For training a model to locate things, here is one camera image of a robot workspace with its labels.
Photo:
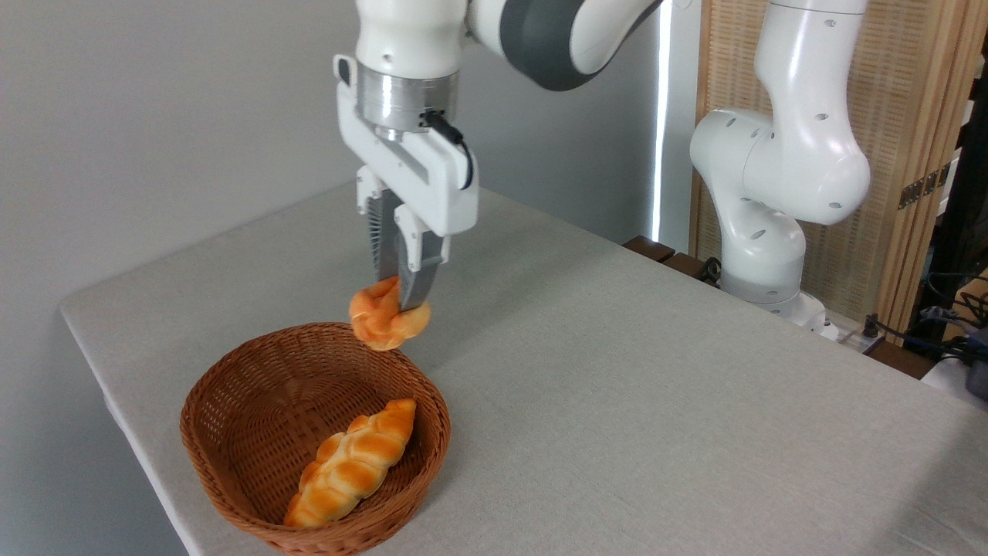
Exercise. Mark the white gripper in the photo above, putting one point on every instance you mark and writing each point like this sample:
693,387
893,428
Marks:
440,185

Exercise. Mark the round orange bread roll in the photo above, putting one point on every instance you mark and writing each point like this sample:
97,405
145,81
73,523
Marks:
378,320

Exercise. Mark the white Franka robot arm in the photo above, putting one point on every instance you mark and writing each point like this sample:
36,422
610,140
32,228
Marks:
803,154

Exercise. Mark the long braided bread loaf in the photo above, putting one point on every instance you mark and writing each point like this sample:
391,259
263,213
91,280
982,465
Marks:
347,471

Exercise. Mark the brown wicker basket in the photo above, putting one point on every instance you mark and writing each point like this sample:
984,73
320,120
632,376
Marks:
231,432

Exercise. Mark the grey tablecloth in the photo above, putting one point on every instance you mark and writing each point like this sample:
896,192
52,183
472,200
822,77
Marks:
617,386

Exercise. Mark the white vertical light strip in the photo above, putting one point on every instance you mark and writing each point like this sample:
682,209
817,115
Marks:
660,116

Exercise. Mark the brass screen hinge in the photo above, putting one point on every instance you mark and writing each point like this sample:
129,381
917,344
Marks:
922,188

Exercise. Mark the black vertical stand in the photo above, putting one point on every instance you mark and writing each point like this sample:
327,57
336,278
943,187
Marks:
957,216

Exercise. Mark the blue-grey box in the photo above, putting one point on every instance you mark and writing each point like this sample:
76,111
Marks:
979,371

